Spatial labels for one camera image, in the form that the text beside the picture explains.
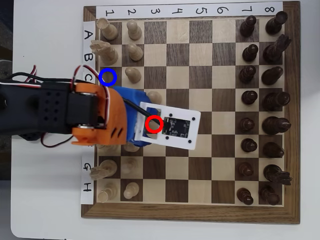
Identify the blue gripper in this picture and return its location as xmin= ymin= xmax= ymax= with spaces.
xmin=112 ymin=86 xmax=153 ymax=148

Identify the light wooden pawn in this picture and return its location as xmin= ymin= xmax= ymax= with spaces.
xmin=127 ymin=43 xmax=144 ymax=62
xmin=147 ymin=91 xmax=163 ymax=105
xmin=126 ymin=19 xmax=143 ymax=41
xmin=121 ymin=158 xmax=139 ymax=175
xmin=124 ymin=66 xmax=142 ymax=84
xmin=123 ymin=181 xmax=140 ymax=200
xmin=123 ymin=142 xmax=141 ymax=153

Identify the light wooden knight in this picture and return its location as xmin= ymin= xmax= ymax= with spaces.
xmin=89 ymin=159 xmax=118 ymax=181
xmin=89 ymin=40 xmax=119 ymax=65

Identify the light wooden rook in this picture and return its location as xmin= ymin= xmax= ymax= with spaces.
xmin=96 ymin=17 xmax=119 ymax=41
xmin=97 ymin=183 xmax=118 ymax=203

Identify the white letter label strip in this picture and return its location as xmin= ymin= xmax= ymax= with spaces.
xmin=80 ymin=20 xmax=96 ymax=205

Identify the wooden chessboard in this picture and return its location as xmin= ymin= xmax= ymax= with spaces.
xmin=80 ymin=1 xmax=301 ymax=225

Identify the dark wooden pawn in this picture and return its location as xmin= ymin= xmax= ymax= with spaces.
xmin=236 ymin=161 xmax=255 ymax=177
xmin=238 ymin=65 xmax=257 ymax=85
xmin=241 ymin=43 xmax=259 ymax=63
xmin=240 ymin=138 xmax=258 ymax=153
xmin=236 ymin=187 xmax=254 ymax=206
xmin=239 ymin=117 xmax=256 ymax=133
xmin=239 ymin=14 xmax=257 ymax=38
xmin=241 ymin=89 xmax=259 ymax=106

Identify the white number label strip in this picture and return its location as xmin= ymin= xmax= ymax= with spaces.
xmin=95 ymin=1 xmax=284 ymax=19

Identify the dark wooden king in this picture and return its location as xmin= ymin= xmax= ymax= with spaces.
xmin=261 ymin=116 xmax=292 ymax=136

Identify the dark wooden bishop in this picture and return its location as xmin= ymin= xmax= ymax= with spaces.
xmin=261 ymin=66 xmax=285 ymax=86
xmin=262 ymin=141 xmax=285 ymax=159

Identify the dark wooden queen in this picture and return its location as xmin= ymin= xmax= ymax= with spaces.
xmin=261 ymin=91 xmax=291 ymax=112

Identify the dark wooden knight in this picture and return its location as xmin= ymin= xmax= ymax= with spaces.
xmin=262 ymin=33 xmax=292 ymax=65
xmin=263 ymin=164 xmax=293 ymax=186

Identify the dark wooden rook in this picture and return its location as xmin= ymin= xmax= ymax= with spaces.
xmin=265 ymin=10 xmax=289 ymax=36
xmin=258 ymin=184 xmax=281 ymax=206

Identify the black camera cable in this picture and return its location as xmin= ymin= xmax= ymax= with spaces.
xmin=4 ymin=71 xmax=167 ymax=127

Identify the red white black servo wire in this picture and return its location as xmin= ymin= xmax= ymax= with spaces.
xmin=0 ymin=64 xmax=113 ymax=127
xmin=39 ymin=133 xmax=76 ymax=149

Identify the black camera circuit board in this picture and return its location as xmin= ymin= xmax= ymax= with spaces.
xmin=162 ymin=118 xmax=191 ymax=138

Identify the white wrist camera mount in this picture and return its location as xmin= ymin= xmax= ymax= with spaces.
xmin=134 ymin=101 xmax=202 ymax=151

